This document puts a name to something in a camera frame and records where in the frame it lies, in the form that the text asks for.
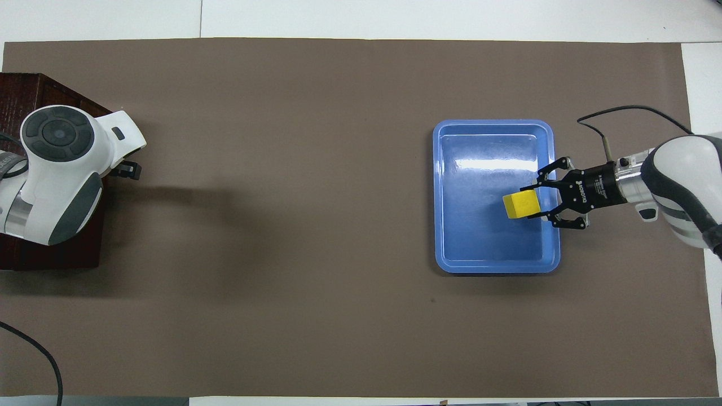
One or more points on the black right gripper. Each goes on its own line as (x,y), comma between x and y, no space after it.
(592,187)

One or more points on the yellow cube block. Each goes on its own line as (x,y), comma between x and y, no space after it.
(522,204)

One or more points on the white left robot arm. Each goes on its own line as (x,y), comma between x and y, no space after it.
(56,186)

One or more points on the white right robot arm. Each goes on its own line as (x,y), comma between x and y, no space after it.
(682,186)

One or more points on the dark wooden drawer cabinet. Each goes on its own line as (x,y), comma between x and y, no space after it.
(17,90)

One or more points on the blue plastic tray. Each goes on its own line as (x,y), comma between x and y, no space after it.
(485,237)

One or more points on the brown table mat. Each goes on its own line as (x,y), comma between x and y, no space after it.
(338,225)

